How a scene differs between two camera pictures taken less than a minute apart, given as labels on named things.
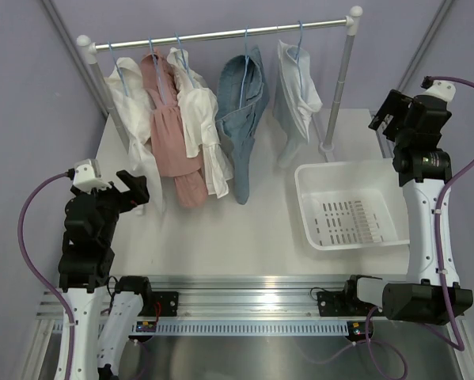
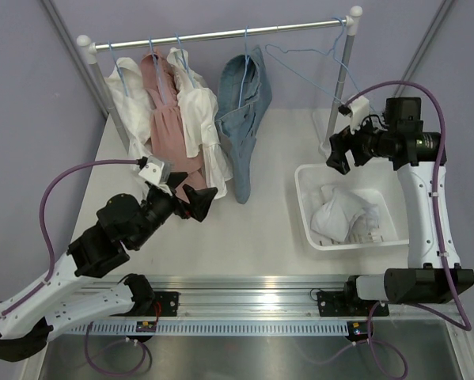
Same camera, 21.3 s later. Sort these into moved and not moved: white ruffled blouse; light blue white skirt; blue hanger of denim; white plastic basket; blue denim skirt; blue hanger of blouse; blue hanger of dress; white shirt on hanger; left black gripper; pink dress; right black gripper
Moved: left black gripper; light blue white skirt; right black gripper
Not moved: white shirt on hanger; white ruffled blouse; blue denim skirt; pink dress; blue hanger of denim; white plastic basket; blue hanger of dress; blue hanger of blouse
